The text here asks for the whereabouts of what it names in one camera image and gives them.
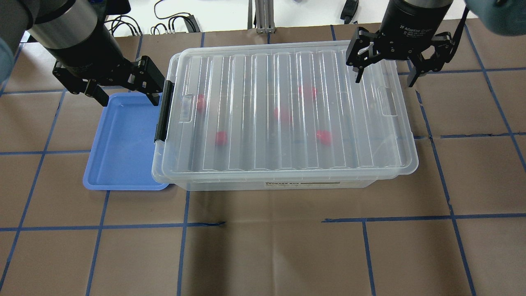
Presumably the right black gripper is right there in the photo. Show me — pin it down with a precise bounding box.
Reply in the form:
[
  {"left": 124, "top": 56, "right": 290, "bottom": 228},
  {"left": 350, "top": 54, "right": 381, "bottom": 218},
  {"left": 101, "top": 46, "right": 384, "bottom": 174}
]
[{"left": 346, "top": 4, "right": 457, "bottom": 87}]

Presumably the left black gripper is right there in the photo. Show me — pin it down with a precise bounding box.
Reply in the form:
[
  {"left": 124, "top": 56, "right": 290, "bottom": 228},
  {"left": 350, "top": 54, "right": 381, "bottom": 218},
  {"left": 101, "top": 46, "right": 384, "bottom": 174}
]
[{"left": 45, "top": 25, "right": 165, "bottom": 107}]

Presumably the red block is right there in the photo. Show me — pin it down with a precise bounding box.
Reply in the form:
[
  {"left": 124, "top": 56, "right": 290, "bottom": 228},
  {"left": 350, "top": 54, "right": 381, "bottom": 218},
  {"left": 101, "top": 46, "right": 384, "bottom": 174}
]
[
  {"left": 298, "top": 86, "right": 317, "bottom": 102},
  {"left": 196, "top": 94, "right": 207, "bottom": 113},
  {"left": 215, "top": 131, "right": 228, "bottom": 146},
  {"left": 274, "top": 107, "right": 293, "bottom": 123},
  {"left": 316, "top": 130, "right": 332, "bottom": 146}
]

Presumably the clear plastic box lid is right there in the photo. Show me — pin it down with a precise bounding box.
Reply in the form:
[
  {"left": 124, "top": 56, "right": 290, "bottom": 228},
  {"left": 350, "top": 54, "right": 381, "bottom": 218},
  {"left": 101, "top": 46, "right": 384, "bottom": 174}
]
[{"left": 152, "top": 40, "right": 419, "bottom": 183}]

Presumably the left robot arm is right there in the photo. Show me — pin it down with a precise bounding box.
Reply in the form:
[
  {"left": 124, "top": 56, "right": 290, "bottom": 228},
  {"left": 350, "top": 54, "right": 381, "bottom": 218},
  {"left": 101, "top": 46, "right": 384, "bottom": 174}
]
[{"left": 0, "top": 0, "right": 165, "bottom": 106}]

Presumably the blue plastic tray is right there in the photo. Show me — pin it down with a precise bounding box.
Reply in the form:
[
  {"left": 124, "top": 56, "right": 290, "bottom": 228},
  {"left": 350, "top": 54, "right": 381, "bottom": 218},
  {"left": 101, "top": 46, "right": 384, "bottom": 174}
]
[{"left": 83, "top": 92, "right": 167, "bottom": 191}]

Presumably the clear plastic storage box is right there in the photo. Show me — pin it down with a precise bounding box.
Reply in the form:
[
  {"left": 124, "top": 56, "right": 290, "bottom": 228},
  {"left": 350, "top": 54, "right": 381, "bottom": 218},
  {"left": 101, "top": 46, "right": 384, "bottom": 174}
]
[{"left": 158, "top": 51, "right": 413, "bottom": 192}]

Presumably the black connector plug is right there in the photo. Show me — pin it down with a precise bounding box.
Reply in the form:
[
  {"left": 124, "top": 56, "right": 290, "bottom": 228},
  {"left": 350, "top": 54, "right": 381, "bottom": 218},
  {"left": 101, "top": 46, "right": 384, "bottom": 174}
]
[{"left": 340, "top": 0, "right": 359, "bottom": 24}]

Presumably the black box latch handle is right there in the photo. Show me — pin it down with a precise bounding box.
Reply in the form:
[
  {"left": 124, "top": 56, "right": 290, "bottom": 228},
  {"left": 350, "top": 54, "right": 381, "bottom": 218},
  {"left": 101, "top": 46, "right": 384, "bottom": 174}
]
[{"left": 154, "top": 80, "right": 174, "bottom": 142}]

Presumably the black cable bundle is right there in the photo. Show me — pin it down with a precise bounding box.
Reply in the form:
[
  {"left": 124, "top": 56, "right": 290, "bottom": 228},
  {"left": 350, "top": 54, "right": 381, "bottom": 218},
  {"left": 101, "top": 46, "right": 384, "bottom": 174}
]
[{"left": 105, "top": 0, "right": 202, "bottom": 37}]

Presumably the aluminium profile post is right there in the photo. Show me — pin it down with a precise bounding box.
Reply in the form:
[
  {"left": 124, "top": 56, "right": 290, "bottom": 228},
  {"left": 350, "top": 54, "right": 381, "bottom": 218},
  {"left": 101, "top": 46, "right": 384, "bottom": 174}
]
[{"left": 247, "top": 0, "right": 276, "bottom": 34}]

